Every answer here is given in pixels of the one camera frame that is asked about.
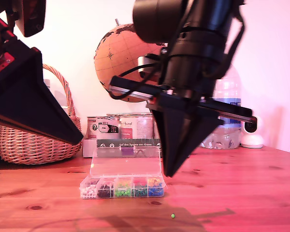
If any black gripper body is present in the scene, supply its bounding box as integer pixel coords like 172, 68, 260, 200
109, 45, 254, 122

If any white can pink label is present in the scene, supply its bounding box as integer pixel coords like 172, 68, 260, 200
119, 115, 155, 140

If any large clear water bottle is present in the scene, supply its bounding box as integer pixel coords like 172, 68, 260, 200
200, 65, 242, 150

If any clear plastic pin organizer box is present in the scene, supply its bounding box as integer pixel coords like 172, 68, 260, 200
79, 146, 166, 200

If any white can black label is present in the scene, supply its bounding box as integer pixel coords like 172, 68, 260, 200
87, 116, 121, 140

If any cork globe on metal stand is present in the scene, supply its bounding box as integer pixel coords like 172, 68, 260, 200
93, 18, 169, 117

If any cardboard can tray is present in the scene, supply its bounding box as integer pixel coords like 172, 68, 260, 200
83, 138, 164, 159

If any small white round camera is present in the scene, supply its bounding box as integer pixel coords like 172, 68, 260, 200
240, 115, 265, 149

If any wicker basket with handle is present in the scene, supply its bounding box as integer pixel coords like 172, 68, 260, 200
0, 64, 83, 166

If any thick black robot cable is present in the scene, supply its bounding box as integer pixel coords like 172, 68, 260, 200
217, 9, 246, 80

